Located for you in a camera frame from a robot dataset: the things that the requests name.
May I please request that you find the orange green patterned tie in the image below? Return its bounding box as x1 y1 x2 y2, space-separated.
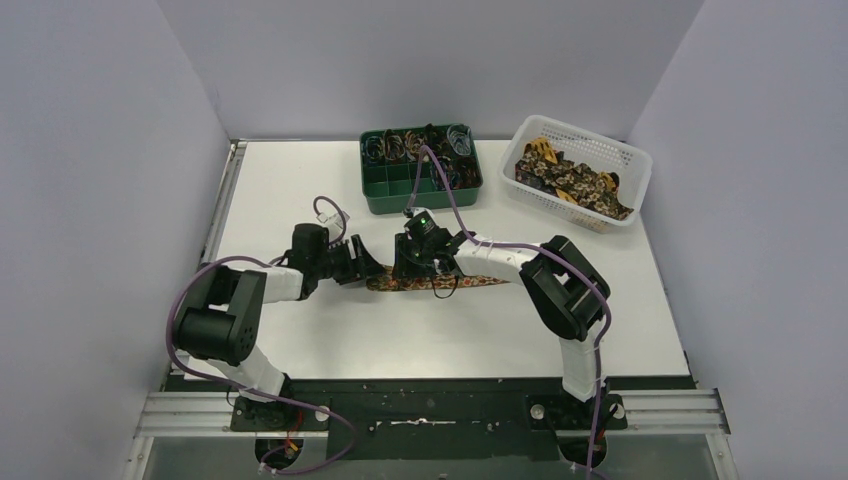
366 266 506 292

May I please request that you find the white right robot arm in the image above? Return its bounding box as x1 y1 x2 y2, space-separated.
391 208 610 401

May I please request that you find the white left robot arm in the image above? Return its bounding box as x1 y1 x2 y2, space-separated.
169 223 385 430

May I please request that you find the pile of patterned ties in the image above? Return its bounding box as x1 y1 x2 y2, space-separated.
514 137 634 220

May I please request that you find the rolled blue red tie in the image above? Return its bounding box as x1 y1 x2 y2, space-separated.
430 156 460 191

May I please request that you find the rolled dark red tie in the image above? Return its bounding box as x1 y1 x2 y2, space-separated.
454 156 482 189

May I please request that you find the green divided organizer tray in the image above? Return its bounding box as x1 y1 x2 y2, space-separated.
359 125 483 215

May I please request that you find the rolled brown patterned tie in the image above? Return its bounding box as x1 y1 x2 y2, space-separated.
382 129 406 164

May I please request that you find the rolled tan patterned tie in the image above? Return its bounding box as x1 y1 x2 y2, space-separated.
403 129 428 162

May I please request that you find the rolled dark patterned tie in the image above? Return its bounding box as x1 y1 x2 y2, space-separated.
424 124 452 157

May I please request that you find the rolled blue striped tie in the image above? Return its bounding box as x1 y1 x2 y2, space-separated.
360 135 385 167

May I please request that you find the rolled light blue tie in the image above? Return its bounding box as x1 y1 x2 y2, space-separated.
446 124 473 157

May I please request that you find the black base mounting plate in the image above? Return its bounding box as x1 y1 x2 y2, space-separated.
198 376 664 465

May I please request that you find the white plastic mesh basket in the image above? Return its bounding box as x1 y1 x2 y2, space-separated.
498 115 653 233

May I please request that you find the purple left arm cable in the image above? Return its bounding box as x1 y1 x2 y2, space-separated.
165 195 359 477

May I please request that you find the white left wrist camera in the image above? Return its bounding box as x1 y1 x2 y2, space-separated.
316 211 350 238

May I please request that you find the aluminium frame rail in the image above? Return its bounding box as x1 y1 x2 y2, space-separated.
122 139 248 479

